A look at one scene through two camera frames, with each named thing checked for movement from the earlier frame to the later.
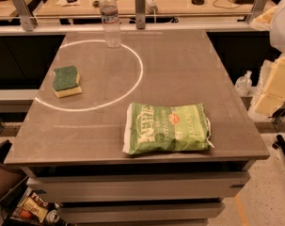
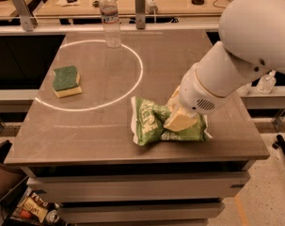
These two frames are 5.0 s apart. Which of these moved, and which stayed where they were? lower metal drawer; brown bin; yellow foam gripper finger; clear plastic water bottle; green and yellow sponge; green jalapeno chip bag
Moved: yellow foam gripper finger; green jalapeno chip bag
Stayed: lower metal drawer; green and yellow sponge; brown bin; clear plastic water bottle
